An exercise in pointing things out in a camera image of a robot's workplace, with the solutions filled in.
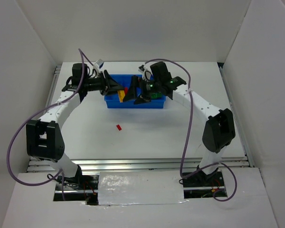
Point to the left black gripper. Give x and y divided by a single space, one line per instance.
104 82

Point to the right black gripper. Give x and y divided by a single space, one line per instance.
141 88

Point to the green lego brick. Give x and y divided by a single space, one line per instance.
156 95

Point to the red yellow lego cluster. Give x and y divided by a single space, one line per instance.
122 94

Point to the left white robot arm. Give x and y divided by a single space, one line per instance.
44 138

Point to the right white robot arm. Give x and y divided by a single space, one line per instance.
219 128

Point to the blue divided plastic bin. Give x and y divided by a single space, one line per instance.
112 101

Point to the white foil covered panel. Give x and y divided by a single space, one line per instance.
139 188

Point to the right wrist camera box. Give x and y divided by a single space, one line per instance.
146 74

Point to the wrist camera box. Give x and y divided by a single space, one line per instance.
98 64
146 74

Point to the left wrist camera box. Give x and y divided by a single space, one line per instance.
98 64

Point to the aluminium front rail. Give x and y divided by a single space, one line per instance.
93 166

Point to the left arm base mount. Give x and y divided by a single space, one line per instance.
86 192

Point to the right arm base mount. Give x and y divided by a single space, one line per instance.
197 186

